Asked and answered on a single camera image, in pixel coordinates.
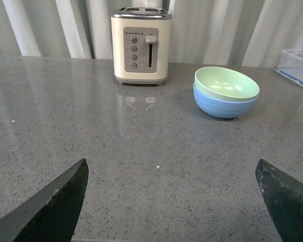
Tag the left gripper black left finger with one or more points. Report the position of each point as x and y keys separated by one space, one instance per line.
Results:
x=52 y=213

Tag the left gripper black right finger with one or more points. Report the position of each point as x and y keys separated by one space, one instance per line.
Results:
x=283 y=197

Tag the blue bowl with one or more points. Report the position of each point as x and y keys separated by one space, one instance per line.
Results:
x=220 y=108

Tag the green bowl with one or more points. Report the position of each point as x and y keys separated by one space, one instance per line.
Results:
x=225 y=84

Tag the clear plastic container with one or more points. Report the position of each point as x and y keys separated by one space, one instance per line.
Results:
x=291 y=65

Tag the white curtain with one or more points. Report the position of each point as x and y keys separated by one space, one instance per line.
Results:
x=235 y=33

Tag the cream toaster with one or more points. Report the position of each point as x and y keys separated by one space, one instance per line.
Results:
x=141 y=44

